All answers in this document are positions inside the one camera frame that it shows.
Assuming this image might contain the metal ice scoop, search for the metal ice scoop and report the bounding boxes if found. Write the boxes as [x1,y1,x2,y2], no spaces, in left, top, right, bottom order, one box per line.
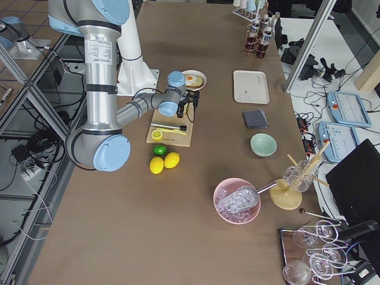
[226,182,277,213]

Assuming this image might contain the right yellow lemon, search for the right yellow lemon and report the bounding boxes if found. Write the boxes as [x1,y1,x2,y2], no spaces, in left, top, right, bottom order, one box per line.
[164,152,181,169]

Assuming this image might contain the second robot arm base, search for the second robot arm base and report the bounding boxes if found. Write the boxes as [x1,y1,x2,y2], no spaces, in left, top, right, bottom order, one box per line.
[1,16,51,60]

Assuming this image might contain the left yellow lemon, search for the left yellow lemon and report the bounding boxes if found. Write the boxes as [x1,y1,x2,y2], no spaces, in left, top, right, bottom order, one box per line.
[149,157,164,175]

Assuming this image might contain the aluminium frame post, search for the aluminium frame post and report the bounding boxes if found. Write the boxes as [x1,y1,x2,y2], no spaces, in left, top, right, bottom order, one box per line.
[284,0,336,94]

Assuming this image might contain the mint green bowl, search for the mint green bowl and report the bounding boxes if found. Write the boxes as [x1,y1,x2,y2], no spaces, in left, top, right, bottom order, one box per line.
[250,133,277,157]

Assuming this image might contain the wine glass rack tray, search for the wine glass rack tray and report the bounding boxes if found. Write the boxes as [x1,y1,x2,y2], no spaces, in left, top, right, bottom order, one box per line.
[279,219,356,284]

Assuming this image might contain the bread slice sandwich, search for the bread slice sandwich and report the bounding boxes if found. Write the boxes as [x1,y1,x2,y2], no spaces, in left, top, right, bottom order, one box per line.
[185,75,204,89]

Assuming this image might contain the teach pendant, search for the teach pendant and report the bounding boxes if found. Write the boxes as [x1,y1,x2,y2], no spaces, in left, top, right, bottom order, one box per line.
[318,122,360,163]
[327,91,372,127]

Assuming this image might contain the white wire rack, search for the white wire rack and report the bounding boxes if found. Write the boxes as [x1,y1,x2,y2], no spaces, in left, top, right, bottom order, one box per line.
[232,7,261,23]

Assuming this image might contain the copper bottle caddy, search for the copper bottle caddy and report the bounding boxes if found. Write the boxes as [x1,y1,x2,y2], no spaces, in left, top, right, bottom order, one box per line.
[242,12,280,58]

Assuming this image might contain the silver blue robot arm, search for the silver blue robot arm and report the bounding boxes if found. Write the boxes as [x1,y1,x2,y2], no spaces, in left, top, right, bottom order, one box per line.
[48,1,187,172]

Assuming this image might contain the pink bowl with ice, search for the pink bowl with ice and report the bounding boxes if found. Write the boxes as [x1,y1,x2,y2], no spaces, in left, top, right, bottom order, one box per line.
[213,178,261,224]

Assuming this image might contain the white round plate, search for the white round plate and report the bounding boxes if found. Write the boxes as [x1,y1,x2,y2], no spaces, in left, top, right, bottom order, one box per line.
[182,69,207,91]

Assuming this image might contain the wooden cutting board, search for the wooden cutting board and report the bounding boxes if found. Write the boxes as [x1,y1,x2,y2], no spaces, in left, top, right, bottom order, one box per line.
[146,103,194,147]

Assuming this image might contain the yellow lemon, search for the yellow lemon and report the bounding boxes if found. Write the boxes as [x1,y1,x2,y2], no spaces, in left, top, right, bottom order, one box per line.
[164,152,181,169]
[149,157,164,175]

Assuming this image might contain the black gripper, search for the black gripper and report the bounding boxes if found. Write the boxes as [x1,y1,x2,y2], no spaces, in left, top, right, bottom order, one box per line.
[176,90,200,118]

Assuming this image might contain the cream plastic tray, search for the cream plastic tray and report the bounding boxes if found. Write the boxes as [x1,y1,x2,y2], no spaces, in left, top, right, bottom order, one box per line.
[233,70,270,105]

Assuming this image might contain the yellow lemon squeezer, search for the yellow lemon squeezer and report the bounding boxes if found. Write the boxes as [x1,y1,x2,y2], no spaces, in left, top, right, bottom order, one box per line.
[151,128,187,141]

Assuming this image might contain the grey folded cloth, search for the grey folded cloth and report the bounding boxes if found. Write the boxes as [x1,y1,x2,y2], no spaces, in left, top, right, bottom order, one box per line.
[242,109,268,128]

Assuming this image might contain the upper teach pendant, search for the upper teach pendant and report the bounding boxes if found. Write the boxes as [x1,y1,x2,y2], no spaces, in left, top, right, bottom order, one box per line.
[327,91,372,127]

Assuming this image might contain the black laptop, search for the black laptop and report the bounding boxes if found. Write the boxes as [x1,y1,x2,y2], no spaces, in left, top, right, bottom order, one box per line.
[326,139,379,223]

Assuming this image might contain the wooden mug tree stand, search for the wooden mug tree stand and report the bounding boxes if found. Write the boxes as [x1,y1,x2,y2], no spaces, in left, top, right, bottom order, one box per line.
[269,141,330,210]

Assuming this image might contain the lower teach pendant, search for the lower teach pendant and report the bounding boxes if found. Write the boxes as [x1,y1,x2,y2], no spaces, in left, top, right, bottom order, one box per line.
[318,122,360,163]

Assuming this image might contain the green lime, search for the green lime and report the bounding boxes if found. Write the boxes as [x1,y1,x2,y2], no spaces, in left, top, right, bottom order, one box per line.
[153,144,167,156]

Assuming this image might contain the black handled knife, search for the black handled knife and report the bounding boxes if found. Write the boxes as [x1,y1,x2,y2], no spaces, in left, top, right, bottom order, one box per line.
[150,123,187,131]

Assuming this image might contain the pastel cups on rack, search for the pastel cups on rack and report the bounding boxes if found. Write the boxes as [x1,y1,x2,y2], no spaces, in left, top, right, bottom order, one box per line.
[233,0,267,12]

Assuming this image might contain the clear glass mug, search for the clear glass mug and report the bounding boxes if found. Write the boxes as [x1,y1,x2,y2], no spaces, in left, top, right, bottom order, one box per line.
[283,160,318,192]

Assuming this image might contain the fried egg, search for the fried egg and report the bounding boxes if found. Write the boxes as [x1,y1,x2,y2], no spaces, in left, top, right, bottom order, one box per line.
[185,75,197,84]

